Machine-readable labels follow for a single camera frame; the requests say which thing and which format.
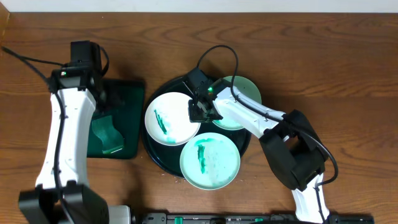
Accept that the white plate with green smear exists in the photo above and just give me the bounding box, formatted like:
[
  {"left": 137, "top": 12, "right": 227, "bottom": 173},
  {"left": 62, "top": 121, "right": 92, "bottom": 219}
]
[{"left": 144, "top": 92, "right": 200, "bottom": 146}]

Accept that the green scrub sponge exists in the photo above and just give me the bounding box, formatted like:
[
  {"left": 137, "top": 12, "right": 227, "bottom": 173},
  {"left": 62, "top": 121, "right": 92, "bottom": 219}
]
[{"left": 91, "top": 115, "right": 124, "bottom": 154}]

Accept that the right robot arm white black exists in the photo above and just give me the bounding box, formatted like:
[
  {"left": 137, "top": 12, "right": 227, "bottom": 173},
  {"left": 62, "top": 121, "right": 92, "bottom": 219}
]
[{"left": 183, "top": 68, "right": 335, "bottom": 223}]

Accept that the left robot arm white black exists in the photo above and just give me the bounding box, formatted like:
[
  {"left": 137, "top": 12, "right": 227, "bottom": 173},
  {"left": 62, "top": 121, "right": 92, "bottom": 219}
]
[{"left": 18, "top": 40, "right": 110, "bottom": 223}]

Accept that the dark green rectangular tray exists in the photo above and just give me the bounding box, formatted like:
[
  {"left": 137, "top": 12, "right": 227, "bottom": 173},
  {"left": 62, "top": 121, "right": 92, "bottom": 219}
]
[{"left": 87, "top": 79, "right": 145, "bottom": 159}]

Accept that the round black serving tray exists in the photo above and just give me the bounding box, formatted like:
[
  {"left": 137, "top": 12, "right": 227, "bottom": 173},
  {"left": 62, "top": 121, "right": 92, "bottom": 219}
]
[{"left": 141, "top": 76, "right": 252, "bottom": 178}]

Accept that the pale green plate back right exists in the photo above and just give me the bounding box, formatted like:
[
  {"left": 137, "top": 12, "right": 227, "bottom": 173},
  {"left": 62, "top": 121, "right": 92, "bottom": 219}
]
[{"left": 213, "top": 76, "right": 262, "bottom": 131}]

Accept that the pale green plate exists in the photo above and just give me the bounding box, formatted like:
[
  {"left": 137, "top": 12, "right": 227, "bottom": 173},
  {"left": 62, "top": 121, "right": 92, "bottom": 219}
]
[
  {"left": 180, "top": 133, "right": 241, "bottom": 190},
  {"left": 213, "top": 76, "right": 262, "bottom": 131}
]

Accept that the pale green plate front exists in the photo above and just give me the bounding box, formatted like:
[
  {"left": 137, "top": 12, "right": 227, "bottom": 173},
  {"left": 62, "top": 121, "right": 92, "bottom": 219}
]
[{"left": 180, "top": 133, "right": 241, "bottom": 190}]

